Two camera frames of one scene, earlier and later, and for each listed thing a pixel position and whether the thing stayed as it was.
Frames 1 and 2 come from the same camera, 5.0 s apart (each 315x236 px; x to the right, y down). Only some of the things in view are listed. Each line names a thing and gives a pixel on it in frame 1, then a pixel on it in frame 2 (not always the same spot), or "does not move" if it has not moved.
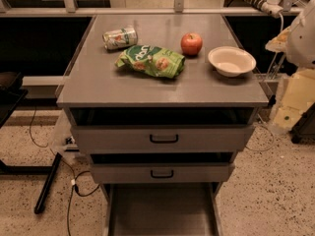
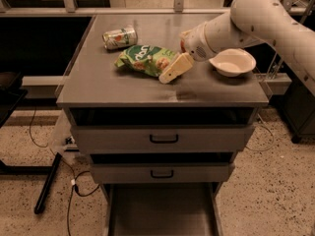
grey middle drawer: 161,167 does not move
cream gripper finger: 280,42 to 181,37
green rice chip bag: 152,60 does not move
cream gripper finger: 297,96 to 180,66
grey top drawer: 135,130 does not move
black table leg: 42,196 does not move
